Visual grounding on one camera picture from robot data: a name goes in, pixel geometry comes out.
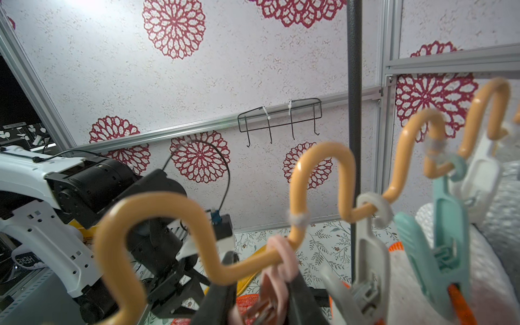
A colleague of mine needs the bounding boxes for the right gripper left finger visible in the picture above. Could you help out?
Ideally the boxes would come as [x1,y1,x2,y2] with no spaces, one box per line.
[188,251,241,325]

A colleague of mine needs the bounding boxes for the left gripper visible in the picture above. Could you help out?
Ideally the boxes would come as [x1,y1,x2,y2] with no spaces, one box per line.
[146,255,211,319]

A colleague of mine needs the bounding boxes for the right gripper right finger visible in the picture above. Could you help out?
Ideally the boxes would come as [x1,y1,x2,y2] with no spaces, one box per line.
[286,273,330,325]

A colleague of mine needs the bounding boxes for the orange clip hanger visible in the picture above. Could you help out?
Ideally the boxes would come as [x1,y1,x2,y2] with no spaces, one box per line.
[92,76,520,325]

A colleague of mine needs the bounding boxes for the black clothes rack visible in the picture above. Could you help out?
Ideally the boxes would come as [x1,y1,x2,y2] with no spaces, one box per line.
[346,0,364,281]

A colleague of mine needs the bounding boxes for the red orange insole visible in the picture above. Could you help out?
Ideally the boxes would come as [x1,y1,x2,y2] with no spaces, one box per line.
[171,294,259,325]

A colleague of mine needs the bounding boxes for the yellow shoe insole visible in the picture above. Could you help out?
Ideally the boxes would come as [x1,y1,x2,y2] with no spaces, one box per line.
[199,243,279,286]

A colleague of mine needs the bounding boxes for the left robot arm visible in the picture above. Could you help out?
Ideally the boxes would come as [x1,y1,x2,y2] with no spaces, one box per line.
[1,146,209,324]

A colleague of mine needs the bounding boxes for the pink clothes peg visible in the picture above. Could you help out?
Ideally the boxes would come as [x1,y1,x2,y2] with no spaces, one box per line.
[227,235,299,324]

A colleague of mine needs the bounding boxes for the white clothes peg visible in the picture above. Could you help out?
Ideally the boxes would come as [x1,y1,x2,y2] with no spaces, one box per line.
[321,192,394,324]

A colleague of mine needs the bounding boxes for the teal clothes peg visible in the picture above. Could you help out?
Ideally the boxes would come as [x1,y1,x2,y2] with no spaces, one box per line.
[394,154,471,320]

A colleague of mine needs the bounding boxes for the white grey insole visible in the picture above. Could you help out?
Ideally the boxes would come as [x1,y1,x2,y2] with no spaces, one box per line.
[478,161,519,297]

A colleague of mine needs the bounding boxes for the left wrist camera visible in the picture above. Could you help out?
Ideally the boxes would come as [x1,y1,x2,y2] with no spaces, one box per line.
[176,209,236,261]

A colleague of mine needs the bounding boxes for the black wire wall hook rack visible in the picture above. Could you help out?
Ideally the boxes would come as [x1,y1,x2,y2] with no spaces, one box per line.
[236,97,323,148]

